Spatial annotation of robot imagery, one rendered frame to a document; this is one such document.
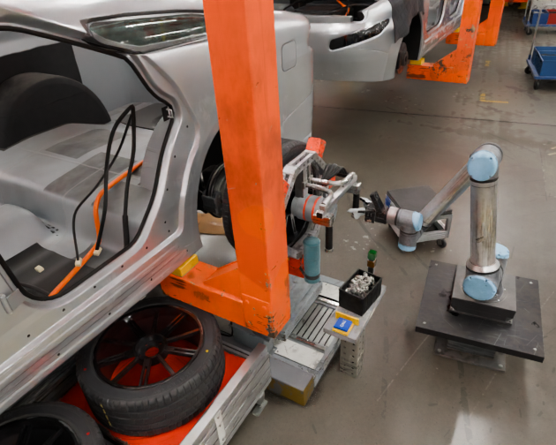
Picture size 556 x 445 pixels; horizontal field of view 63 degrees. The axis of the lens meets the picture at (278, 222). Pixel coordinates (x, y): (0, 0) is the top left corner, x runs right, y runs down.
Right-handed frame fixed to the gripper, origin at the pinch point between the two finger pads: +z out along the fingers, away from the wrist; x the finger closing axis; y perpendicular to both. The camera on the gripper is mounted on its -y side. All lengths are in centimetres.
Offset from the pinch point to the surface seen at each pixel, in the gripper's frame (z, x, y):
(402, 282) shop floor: -21, 46, 83
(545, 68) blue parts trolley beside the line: -66, 521, 53
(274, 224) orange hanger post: 4, -72, -28
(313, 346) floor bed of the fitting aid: 5, -38, 76
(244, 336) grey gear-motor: 38, -59, 64
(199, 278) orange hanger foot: 49, -74, 15
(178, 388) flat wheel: 27, -118, 33
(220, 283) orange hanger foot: 33, -76, 11
